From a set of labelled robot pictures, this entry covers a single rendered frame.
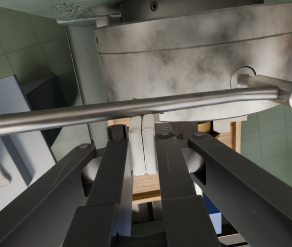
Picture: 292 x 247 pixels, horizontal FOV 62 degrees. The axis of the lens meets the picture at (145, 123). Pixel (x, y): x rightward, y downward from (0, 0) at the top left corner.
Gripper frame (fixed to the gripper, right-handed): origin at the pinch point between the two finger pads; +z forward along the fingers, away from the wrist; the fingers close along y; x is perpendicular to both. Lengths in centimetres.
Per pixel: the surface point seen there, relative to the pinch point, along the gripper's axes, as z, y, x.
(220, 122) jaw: 25.2, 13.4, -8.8
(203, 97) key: 1.8, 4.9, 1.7
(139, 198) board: 46, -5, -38
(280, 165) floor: 148, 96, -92
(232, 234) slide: 42, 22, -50
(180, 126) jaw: 18.2, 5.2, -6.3
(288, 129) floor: 147, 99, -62
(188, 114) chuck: 11.8, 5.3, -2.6
